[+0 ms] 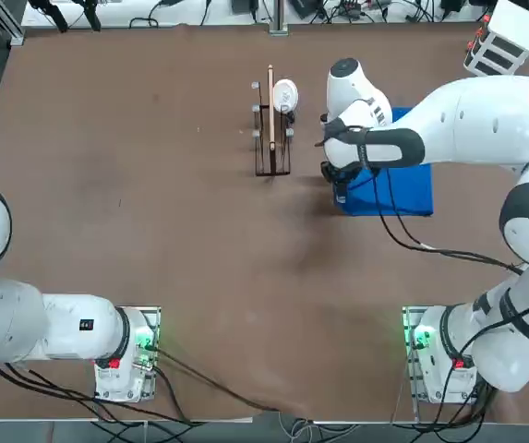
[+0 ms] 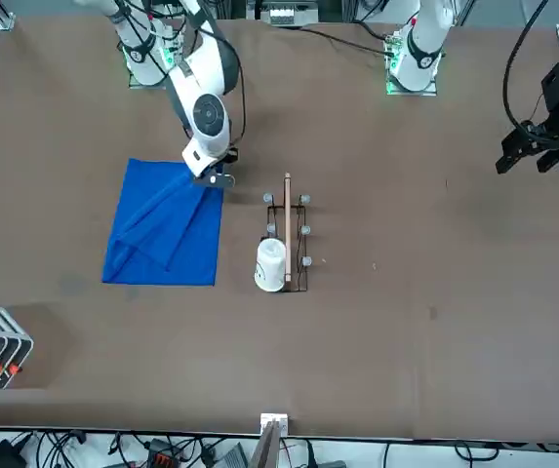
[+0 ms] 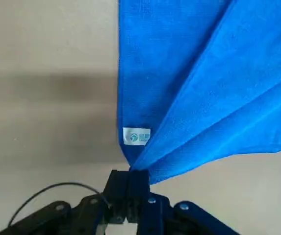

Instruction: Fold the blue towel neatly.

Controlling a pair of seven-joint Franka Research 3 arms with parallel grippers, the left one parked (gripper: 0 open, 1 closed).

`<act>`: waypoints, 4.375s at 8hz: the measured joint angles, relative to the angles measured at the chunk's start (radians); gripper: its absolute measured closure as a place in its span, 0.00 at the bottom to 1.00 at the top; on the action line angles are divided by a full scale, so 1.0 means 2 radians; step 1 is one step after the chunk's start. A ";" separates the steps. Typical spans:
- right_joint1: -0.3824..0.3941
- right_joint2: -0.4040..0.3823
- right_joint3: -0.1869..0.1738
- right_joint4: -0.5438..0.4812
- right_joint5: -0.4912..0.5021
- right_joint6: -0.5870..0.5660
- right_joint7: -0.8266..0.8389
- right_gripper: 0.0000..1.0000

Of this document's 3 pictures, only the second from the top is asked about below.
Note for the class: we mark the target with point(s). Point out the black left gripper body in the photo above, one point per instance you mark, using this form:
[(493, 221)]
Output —
[(545, 134)]

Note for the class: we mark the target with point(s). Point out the black bag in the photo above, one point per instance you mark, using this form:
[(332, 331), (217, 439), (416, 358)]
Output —
[(1, 453)]

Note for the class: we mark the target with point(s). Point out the white smiley cup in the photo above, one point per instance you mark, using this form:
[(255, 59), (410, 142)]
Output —
[(269, 265)]

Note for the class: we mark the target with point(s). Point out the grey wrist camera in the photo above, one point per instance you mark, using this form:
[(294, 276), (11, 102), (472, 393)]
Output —
[(213, 180)]

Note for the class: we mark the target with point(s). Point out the red and black connector block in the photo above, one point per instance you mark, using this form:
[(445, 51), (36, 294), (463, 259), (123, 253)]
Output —
[(162, 458)]

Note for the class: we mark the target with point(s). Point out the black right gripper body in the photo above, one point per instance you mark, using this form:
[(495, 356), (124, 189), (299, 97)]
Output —
[(227, 155)]

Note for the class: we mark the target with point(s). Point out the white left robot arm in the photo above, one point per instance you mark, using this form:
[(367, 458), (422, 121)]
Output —
[(420, 49)]

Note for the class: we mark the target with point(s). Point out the blue microfibre towel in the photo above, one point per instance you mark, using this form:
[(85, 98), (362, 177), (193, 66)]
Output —
[(186, 244)]

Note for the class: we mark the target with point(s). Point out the black finned power supply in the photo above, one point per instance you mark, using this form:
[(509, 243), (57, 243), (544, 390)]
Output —
[(235, 458)]

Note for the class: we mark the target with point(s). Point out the aluminium camera post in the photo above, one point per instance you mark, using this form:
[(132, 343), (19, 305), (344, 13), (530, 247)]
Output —
[(271, 439)]

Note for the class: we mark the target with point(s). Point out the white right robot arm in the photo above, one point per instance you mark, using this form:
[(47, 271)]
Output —
[(208, 112)]

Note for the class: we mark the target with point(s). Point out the white power strip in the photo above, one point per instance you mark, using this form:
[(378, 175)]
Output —
[(283, 14)]

